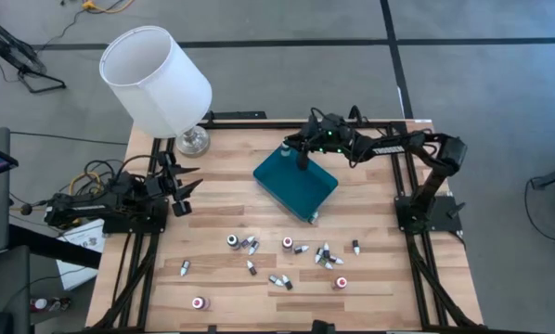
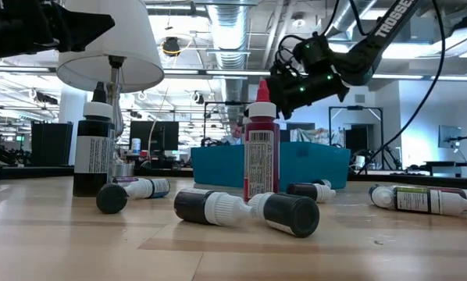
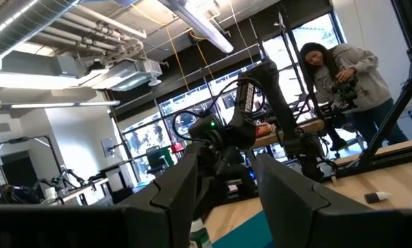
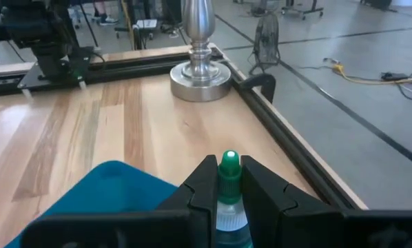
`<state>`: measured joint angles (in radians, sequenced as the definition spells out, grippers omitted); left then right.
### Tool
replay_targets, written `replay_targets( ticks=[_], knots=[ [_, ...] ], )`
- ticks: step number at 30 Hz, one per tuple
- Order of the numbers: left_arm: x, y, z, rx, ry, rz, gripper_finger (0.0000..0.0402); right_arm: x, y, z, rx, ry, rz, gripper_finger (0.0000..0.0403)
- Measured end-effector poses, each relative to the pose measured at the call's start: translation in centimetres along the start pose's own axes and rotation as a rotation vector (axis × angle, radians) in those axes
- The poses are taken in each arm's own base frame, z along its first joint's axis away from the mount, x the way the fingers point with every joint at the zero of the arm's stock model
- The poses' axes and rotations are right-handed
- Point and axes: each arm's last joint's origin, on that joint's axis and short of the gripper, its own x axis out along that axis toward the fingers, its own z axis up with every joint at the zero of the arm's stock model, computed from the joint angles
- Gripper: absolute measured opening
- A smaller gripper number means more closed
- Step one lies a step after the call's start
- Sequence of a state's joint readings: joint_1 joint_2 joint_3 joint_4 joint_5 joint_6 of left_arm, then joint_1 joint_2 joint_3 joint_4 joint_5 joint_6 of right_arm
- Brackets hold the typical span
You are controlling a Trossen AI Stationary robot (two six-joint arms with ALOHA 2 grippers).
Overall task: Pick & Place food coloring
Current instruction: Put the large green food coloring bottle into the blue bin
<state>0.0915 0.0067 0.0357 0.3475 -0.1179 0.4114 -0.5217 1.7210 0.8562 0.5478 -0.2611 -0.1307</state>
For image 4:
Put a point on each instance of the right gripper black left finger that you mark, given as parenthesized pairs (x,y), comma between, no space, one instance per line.
(199,206)

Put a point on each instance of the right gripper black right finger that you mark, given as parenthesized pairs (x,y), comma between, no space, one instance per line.
(268,213)

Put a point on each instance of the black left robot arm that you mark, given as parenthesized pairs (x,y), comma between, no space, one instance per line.
(44,31)

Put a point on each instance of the teal plastic tray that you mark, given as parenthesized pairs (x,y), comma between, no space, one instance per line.
(106,189)

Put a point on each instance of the white lamp with shade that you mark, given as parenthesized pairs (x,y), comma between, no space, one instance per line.
(200,79)

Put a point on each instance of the black table clamp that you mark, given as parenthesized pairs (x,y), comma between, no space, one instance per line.
(264,82)

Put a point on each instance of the black floor fan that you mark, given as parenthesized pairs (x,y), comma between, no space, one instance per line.
(266,38)

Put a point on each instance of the white flat box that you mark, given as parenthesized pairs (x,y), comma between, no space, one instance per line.
(146,23)

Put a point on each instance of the black wheeled cart base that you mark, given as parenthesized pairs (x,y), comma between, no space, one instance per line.
(304,11)

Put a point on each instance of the person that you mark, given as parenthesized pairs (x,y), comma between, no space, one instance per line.
(106,19)

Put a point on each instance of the black aluminium table frame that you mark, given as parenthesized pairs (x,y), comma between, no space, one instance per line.
(133,69)

